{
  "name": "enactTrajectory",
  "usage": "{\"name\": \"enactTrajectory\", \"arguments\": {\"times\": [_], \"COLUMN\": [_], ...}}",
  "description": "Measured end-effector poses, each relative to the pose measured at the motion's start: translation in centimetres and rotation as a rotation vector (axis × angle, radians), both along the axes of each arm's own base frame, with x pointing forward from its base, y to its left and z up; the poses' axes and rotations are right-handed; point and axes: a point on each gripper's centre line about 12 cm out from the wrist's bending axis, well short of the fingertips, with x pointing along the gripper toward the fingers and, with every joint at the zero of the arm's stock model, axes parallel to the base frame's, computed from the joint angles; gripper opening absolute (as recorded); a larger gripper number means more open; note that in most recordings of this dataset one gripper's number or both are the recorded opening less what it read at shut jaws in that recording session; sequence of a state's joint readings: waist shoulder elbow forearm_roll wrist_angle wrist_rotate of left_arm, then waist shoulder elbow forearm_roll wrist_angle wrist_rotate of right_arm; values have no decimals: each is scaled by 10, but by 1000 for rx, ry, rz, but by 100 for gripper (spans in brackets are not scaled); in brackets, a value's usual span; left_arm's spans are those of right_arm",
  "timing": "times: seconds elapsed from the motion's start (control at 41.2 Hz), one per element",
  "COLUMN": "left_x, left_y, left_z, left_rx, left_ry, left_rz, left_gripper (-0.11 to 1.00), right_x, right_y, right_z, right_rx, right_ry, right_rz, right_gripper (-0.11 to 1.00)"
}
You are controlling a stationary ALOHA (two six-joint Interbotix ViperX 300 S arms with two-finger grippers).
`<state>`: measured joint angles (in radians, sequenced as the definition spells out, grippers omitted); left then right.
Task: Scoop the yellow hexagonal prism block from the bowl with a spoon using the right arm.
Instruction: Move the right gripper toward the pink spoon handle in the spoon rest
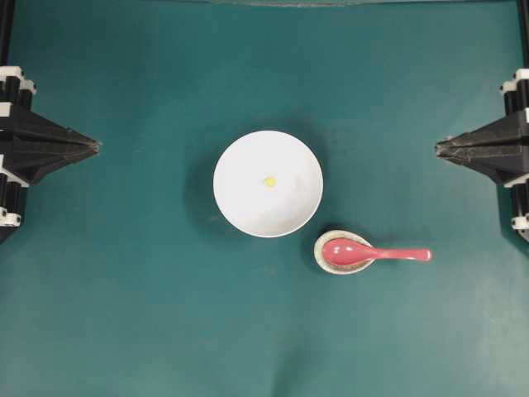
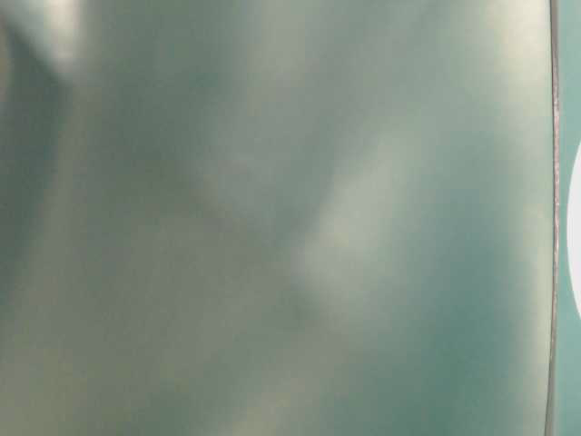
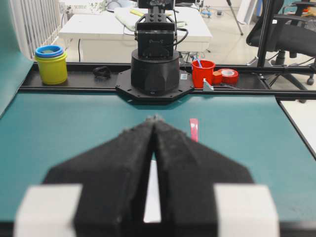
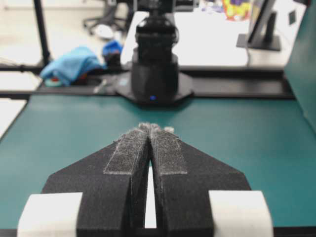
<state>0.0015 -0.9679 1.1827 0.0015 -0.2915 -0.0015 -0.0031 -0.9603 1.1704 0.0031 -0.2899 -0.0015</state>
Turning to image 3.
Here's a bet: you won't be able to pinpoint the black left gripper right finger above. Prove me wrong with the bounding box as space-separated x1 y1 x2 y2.
154 121 254 237

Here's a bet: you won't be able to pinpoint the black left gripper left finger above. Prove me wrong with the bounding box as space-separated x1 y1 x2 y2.
43 121 154 237

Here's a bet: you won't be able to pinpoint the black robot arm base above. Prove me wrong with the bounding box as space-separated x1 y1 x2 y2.
116 0 194 103

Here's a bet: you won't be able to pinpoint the red tape strip on table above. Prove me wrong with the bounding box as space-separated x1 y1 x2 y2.
189 118 198 142

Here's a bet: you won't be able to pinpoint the red tape roll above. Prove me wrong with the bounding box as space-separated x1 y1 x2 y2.
212 69 239 85

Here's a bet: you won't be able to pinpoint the red plastic cup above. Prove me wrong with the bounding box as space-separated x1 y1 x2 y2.
192 60 216 89

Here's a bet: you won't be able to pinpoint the blue stick in cup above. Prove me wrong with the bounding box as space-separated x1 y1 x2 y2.
196 57 203 68

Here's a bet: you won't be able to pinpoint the yellow-green stacked cups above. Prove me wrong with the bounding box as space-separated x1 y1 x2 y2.
35 45 68 85

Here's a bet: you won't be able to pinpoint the white desk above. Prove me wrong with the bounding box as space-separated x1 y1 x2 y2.
59 7 212 63

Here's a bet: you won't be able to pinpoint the black office chair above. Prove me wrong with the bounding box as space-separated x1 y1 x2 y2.
246 1 316 104

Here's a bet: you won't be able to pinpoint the small metal bracket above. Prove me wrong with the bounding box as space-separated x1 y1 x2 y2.
203 79 214 92

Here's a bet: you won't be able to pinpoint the black cable clip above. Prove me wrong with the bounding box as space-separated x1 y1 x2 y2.
92 66 111 79

